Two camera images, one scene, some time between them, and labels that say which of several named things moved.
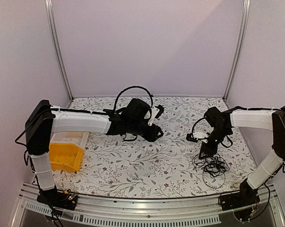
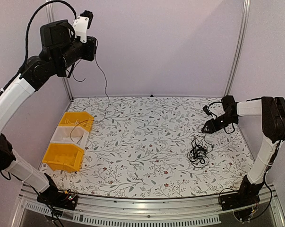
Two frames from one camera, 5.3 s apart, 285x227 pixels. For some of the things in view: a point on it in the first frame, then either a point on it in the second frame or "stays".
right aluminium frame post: x=246 y=22 stays
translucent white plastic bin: x=79 y=138 stays
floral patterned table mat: x=114 y=166 stays
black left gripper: x=152 y=136 → x=90 y=54
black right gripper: x=210 y=151 → x=211 y=126
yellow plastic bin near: x=64 y=157 stays
